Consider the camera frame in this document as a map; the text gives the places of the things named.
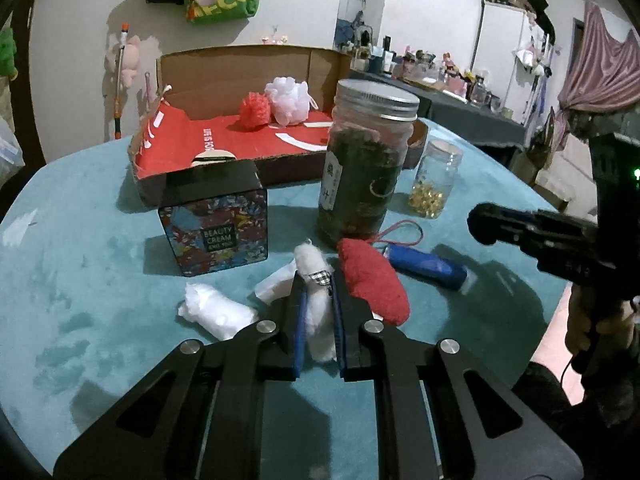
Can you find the coral mesh bath pouf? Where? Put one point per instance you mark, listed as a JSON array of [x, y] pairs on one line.
[[255, 110]]

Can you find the white mesh bath pouf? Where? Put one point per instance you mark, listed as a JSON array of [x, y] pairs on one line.
[[287, 97]]

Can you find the small glass jar yellow capsules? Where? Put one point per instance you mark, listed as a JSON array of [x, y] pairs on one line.
[[435, 180]]

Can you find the cardboard box with red lining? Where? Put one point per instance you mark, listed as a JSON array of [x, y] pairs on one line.
[[240, 65]]

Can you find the white pole with orange cap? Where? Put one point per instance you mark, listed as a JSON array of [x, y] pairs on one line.
[[117, 110]]

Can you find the glass tea jar metal lid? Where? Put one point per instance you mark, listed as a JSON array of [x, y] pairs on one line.
[[360, 170]]

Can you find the person's right forearm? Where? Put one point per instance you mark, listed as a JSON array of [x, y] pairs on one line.
[[575, 395]]

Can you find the pink curtain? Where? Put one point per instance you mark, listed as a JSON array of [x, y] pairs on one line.
[[600, 75]]

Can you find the person's right hand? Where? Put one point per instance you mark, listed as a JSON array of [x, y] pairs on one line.
[[582, 330]]

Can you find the red fuzzy pouch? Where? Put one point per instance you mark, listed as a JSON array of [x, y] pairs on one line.
[[375, 280]]

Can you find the clear plastic bag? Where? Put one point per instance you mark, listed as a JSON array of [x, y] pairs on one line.
[[10, 150]]

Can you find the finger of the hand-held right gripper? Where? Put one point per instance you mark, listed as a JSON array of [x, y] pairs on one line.
[[500, 222], [565, 260]]

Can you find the dark desk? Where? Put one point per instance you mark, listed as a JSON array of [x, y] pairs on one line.
[[465, 115]]

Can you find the pink pig plush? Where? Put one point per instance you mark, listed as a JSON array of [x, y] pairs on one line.
[[131, 60]]

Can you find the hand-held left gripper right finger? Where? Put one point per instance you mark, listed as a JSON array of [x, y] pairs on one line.
[[340, 335]]

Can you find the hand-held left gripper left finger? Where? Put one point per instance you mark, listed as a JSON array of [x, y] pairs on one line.
[[301, 335]]

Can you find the floral tin box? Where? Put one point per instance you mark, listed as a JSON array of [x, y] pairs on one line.
[[215, 220]]

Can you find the white hanging accessories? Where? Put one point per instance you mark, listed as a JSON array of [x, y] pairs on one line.
[[527, 55]]

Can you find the white refrigerator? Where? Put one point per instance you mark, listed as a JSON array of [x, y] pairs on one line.
[[495, 60]]

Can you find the green plush toy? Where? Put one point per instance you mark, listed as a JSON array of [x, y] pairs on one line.
[[6, 52]]

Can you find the row of cosmetic bottles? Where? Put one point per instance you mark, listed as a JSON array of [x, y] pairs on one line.
[[450, 67]]

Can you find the dark wooden door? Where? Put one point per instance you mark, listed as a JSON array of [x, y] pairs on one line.
[[27, 110]]

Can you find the beige powder puff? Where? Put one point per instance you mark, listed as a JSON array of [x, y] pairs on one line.
[[212, 156]]

